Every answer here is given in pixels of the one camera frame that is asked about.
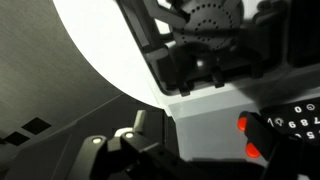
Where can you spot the black keypad control panel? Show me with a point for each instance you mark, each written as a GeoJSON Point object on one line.
{"type": "Point", "coordinates": [300, 120]}

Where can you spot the grey perforated burner cap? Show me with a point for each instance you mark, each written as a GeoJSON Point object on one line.
{"type": "Point", "coordinates": [210, 23]}

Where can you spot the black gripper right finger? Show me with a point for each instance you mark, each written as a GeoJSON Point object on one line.
{"type": "Point", "coordinates": [266, 136]}

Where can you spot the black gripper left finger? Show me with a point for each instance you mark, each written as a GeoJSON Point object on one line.
{"type": "Point", "coordinates": [133, 156]}

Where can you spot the grey toy stove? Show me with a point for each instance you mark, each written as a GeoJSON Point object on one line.
{"type": "Point", "coordinates": [206, 123]}

